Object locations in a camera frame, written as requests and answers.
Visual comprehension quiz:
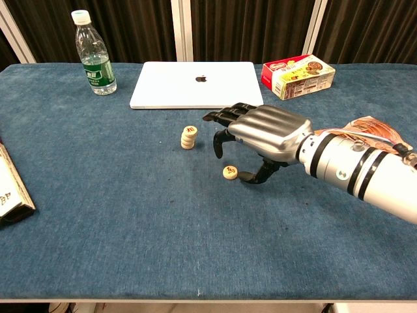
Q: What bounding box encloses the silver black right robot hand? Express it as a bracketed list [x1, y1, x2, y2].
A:
[202, 102, 315, 186]

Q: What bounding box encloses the red yellow cookie box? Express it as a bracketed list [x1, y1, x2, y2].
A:
[261, 53, 336, 101]

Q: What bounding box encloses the orange spouted drink pouch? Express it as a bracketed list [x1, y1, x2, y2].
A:
[313, 115, 414, 154]

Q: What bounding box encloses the dark pleated curtain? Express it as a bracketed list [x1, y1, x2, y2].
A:
[312, 0, 417, 65]
[190, 0, 317, 65]
[0, 0, 179, 65]

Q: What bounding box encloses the silver closed laptop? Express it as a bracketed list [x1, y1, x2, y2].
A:
[129, 61, 265, 110]

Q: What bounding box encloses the blue table cloth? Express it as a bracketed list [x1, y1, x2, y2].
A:
[0, 63, 417, 301]

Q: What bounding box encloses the clear plastic water bottle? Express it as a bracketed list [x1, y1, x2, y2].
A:
[71, 9, 117, 96]

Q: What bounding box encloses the white frame post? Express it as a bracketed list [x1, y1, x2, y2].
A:
[170, 0, 194, 63]
[0, 0, 36, 65]
[302, 0, 328, 56]

